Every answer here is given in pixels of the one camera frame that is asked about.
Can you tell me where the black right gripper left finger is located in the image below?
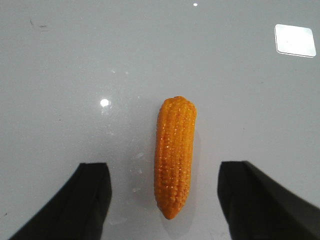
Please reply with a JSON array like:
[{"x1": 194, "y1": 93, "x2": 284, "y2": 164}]
[{"x1": 11, "y1": 163, "x2": 112, "y2": 240}]

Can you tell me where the orange toy corn cob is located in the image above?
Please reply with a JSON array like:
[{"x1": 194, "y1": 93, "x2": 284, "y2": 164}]
[{"x1": 153, "y1": 96, "x2": 197, "y2": 220}]

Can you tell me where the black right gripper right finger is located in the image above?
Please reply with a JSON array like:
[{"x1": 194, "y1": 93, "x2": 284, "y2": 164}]
[{"x1": 217, "y1": 161, "x2": 320, "y2": 240}]

